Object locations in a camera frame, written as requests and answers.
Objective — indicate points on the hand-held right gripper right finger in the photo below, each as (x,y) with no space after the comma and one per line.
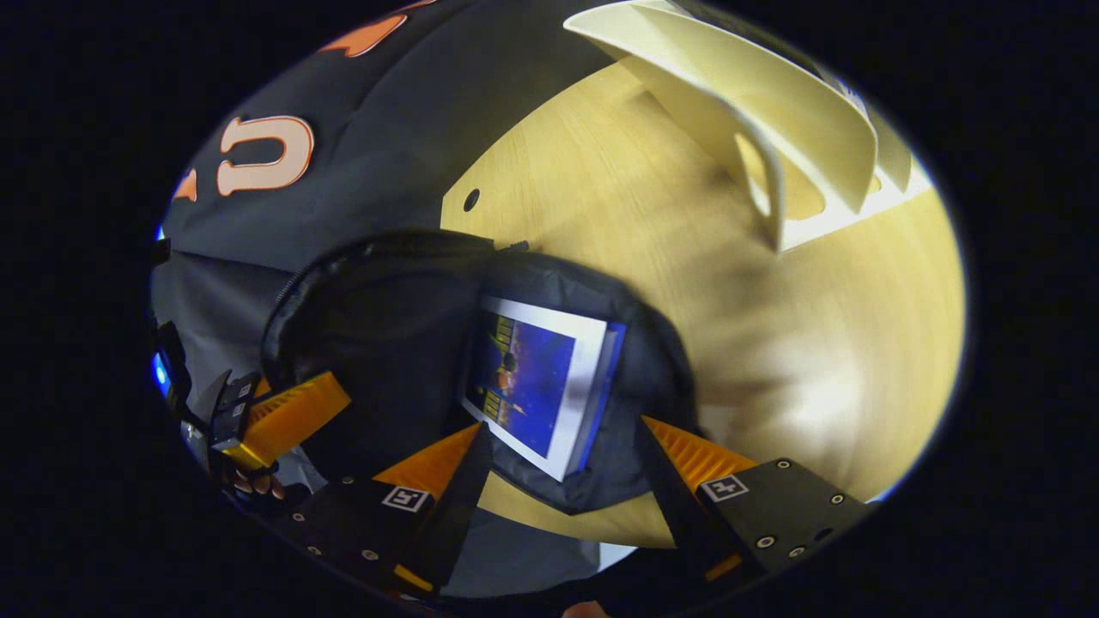
(678,515)

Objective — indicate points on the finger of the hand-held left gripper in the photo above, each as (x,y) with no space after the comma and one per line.
(292,412)
(251,386)

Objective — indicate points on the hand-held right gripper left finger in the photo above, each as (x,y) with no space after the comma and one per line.
(459,506)

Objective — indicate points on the black schoolbag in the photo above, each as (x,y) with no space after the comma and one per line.
(386,343)

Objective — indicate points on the blue cover book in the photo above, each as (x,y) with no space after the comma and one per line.
(532,378)

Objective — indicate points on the white bookshelf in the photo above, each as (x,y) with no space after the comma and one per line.
(773,94)

